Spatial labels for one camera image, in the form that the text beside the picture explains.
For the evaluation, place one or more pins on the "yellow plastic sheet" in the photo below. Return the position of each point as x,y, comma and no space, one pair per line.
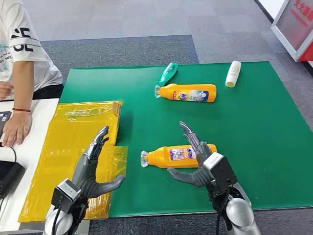
63,139

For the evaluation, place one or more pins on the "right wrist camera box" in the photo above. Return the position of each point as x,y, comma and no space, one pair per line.
219,172

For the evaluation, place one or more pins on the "person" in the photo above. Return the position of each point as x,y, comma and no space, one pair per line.
29,65

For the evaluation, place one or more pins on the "laptop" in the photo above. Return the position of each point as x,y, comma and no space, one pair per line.
4,120

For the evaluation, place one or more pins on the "orange bottle with blue label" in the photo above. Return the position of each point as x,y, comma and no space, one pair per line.
168,91

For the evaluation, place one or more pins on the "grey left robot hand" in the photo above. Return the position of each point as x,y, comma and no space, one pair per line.
85,175

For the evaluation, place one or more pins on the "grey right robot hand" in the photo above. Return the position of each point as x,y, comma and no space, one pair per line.
201,176

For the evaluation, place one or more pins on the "person's bare hand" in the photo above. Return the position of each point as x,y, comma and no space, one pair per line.
5,90

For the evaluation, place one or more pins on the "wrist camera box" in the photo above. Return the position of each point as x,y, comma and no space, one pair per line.
65,194
219,172

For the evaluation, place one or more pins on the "green bottle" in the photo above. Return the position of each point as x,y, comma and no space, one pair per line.
168,74

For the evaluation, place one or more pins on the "white framed red sign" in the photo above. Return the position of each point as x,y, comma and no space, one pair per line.
293,26

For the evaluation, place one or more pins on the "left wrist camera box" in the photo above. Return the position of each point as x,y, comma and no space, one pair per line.
65,194

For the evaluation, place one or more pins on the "black box device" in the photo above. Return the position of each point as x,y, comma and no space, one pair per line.
10,176

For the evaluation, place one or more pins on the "green mat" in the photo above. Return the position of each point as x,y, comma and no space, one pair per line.
256,129

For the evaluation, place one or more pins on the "orange bottle with white label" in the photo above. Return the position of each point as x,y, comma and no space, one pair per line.
161,157

